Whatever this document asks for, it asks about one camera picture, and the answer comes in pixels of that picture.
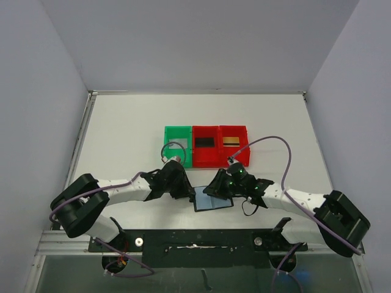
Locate black leather card holder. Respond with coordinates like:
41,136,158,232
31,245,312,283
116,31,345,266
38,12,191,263
193,186,234,212

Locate green plastic bin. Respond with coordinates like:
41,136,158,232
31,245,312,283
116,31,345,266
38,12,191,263
161,126,192,168

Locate red plastic bin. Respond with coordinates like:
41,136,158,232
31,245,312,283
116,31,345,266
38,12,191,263
219,125,249,167
192,126,220,168

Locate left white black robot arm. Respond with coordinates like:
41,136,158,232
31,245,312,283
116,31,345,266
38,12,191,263
49,159,196,243

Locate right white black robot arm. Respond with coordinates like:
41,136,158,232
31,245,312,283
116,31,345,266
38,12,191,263
203,162,370,258

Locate silver card in bin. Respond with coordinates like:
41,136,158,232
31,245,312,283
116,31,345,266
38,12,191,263
168,138,188,149

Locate gold card in bin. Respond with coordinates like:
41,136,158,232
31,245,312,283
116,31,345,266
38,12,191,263
222,137,240,147

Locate black card in bin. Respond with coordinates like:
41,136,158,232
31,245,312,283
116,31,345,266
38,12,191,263
195,137,215,148

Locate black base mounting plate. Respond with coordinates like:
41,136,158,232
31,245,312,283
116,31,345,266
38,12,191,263
88,229,293,269

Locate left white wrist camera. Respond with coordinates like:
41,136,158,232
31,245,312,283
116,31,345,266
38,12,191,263
161,156,181,164

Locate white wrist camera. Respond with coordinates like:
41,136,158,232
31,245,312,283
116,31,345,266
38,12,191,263
161,156,181,164
227,156,238,165

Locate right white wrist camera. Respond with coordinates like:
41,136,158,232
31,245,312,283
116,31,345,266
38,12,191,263
227,156,238,165

